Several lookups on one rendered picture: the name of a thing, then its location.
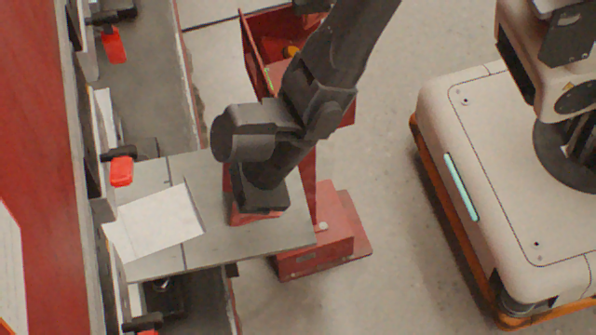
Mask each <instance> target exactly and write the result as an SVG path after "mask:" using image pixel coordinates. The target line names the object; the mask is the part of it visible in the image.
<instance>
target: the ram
mask: <svg viewBox="0 0 596 335"><path fill-rule="evenodd" d="M60 3H61V12H62V21H63V30H64V38H65V46H66V56H67V64H68V73H69V82H70V90H71V99H72V108H73V116H74V124H75V134H76V142H77V151H78V159H79V168H80V178H81V185H82V195H83V203H84V211H85V221H87V229H88V246H89V255H90V264H91V272H92V281H93V290H94V298H95V307H96V316H97V325H99V333H100V335H104V334H103V325H102V309H101V301H100V292H99V283H97V276H96V266H95V258H94V250H93V241H92V232H91V223H90V216H89V207H88V191H87V182H86V181H85V173H84V165H83V156H82V148H81V140H80V131H79V122H78V114H77V106H76V96H75V81H74V80H73V72H72V63H71V55H70V47H69V37H68V30H67V20H66V12H65V4H64V0H60ZM0 195H1V196H2V198H3V199H4V202H5V203H6V205H7V207H8V208H9V210H10V211H11V214H13V215H14V217H15V218H16V220H17V221H18V223H19V224H20V230H21V243H22V257H23V270H25V283H26V297H27V310H28V323H29V335H92V331H91V322H90V313H89V304H88V286H87V278H86V277H85V268H84V259H83V250H82V241H81V232H80V223H79V215H78V205H77V196H76V187H75V170H74V169H73V160H72V152H71V143H70V133H69V125H68V116H67V107H66V98H65V88H64V80H63V70H62V61H61V53H60V44H59V35H58V25H57V18H56V8H55V0H0Z"/></svg>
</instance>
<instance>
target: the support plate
mask: <svg viewBox="0 0 596 335"><path fill-rule="evenodd" d="M168 159H169V169H170V175H171V181H173V186H176V185H178V184H181V183H184V182H186V180H185V178H184V177H183V175H186V178H187V180H188V182H189V185H190V187H191V190H192V193H193V195H194V198H195V200H196V203H197V204H198V206H199V209H200V211H201V215H202V217H203V220H204V222H205V224H206V228H207V233H205V234H202V235H199V236H195V238H193V239H190V240H187V241H185V242H183V251H185V257H186V263H187V269H188V270H185V269H183V257H182V252H181V245H180V244H177V245H174V246H171V247H168V248H164V250H161V251H158V252H156V253H153V254H151V255H148V256H145V257H142V258H139V259H138V258H137V256H136V258H137V260H134V261H130V262H129V263H127V264H125V265H124V268H125V272H126V278H127V281H128V285H130V284H136V283H140V282H144V281H150V280H155V279H158V278H164V277H169V276H175V275H178V274H182V273H188V272H193V271H197V270H202V269H207V268H212V267H216V266H221V265H226V264H231V263H236V261H245V260H250V259H254V258H260V257H264V256H269V255H274V254H279V253H283V252H289V251H293V250H298V248H307V247H312V246H316V245H317V240H316V236H315V232H314V228H313V223H312V220H311V216H310V211H309V208H308V207H307V203H306V199H305V193H304V189H303V185H302V181H301V177H300V172H299V168H298V166H297V167H295V168H294V169H293V170H292V172H291V173H290V174H289V176H288V177H287V178H286V179H285V180H286V183H287V187H288V192H289V196H290V200H291V206H290V207H289V208H288V209H287V210H286V211H282V215H281V216H280V217H279V218H273V219H265V220H258V221H252V222H249V223H246V224H243V226H240V227H230V226H229V222H230V216H231V209H232V205H233V202H235V201H236V199H235V195H234V194H233V192H223V162H218V161H217V160H216V159H215V158H214V156H213V154H212V151H211V148H207V149H201V150H196V151H195V152H191V153H186V154H176V155H171V156H168ZM164 181H169V174H168V170H167V164H166V157H161V158H156V159H151V160H145V161H141V162H136V164H133V182H132V183H131V184H130V185H128V186H122V187H117V189H115V198H116V205H117V207H121V206H124V205H126V204H129V203H131V202H134V201H138V199H141V198H143V197H146V196H149V195H151V194H156V193H158V192H162V191H165V190H168V189H169V188H170V186H169V182H168V183H164ZM118 209H119V208H118Z"/></svg>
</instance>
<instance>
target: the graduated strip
mask: <svg viewBox="0 0 596 335"><path fill-rule="evenodd" d="M55 8H56V18H57V25H58V35H59V44H60V53H61V61H62V70H63V80H64V88H65V98H66V107H67V116H68V125H69V133H70V143H71V152H72V160H73V169H74V178H75V187H76V196H77V205H78V215H79V223H80V232H81V241H82V250H83V259H84V268H85V277H86V278H87V286H88V304H89V313H90V322H91V331H92V335H100V333H99V325H97V316H96V307H95V298H94V290H93V281H92V272H91V264H90V255H89V246H88V229H87V221H85V211H84V203H83V195H82V185H81V178H80V168H79V159H78V151H77V142H76V134H75V117H74V116H73V108H72V99H71V90H70V82H69V73H68V64H67V56H66V46H65V38H64V30H63V21H62V12H61V3H60V0H55Z"/></svg>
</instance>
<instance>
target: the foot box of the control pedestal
mask: <svg viewBox="0 0 596 335"><path fill-rule="evenodd" d="M317 200H318V204H319V206H320V209H322V213H323V215H324V218H325V220H326V222H327V224H328V228H329V229H328V230H325V231H322V232H318V233H315V236H316V240H317V245H316V246H312V247H307V248H298V250H293V251H289V252H283V253H279V254H274V255H270V256H272V259H273V262H274V264H275V267H276V270H277V273H278V279H279V281H280V283H286V282H289V281H292V280H294V279H298V278H301V277H304V276H307V275H311V274H313V273H316V272H319V271H323V270H326V269H329V268H332V267H335V266H339V265H342V264H345V263H348V262H349V261H353V260H356V259H360V258H363V257H367V256H370V255H372V254H373V247H372V244H370V242H369V239H368V236H367V235H366V232H365V230H364V227H363V224H362V221H361V219H360V217H359V214H358V213H357V210H356V208H355V206H354V203H353V201H352V197H351V195H350V192H349V191H348V190H347V189H342V190H338V191H336V190H335V187H334V184H332V180H331V178H329V179H326V180H323V181H317Z"/></svg>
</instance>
